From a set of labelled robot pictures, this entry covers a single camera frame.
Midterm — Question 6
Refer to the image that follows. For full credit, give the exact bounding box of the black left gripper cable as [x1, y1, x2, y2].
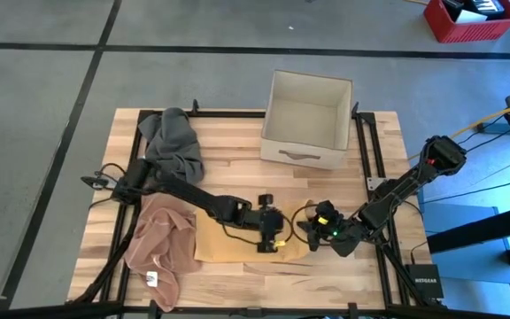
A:
[220, 212, 295, 247]

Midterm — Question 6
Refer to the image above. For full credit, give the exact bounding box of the black aluminium table frame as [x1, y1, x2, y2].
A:
[0, 99, 510, 319]

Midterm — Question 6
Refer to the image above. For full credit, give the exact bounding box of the grey power adapter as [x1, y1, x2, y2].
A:
[476, 122, 510, 135]

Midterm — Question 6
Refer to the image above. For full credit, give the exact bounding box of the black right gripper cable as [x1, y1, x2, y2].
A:
[290, 201, 322, 245]

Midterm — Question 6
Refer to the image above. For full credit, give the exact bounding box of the beige fabric storage box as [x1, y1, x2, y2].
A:
[259, 69, 354, 171]

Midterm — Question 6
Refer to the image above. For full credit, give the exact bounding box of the yellow terry towel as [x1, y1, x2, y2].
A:
[192, 198, 327, 263]

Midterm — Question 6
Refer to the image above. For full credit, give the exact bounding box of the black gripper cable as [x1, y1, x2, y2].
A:
[290, 201, 322, 245]
[220, 212, 295, 247]

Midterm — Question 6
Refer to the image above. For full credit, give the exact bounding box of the black rig beam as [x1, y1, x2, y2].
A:
[426, 91, 510, 267]

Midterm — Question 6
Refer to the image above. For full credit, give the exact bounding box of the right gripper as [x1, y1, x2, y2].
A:
[297, 200, 367, 259]

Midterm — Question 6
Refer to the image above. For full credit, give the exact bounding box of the pink checked towel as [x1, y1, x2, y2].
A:
[123, 193, 203, 314]

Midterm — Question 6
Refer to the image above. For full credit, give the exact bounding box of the grey waffle towel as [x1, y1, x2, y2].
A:
[137, 106, 206, 185]

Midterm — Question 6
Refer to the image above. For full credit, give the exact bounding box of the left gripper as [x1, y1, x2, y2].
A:
[244, 193, 286, 255]

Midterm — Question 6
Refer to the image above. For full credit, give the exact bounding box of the red plastic crate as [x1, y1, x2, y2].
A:
[422, 0, 510, 44]

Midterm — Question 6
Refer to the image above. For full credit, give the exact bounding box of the black Netgear network switch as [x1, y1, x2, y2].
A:
[404, 263, 445, 300]

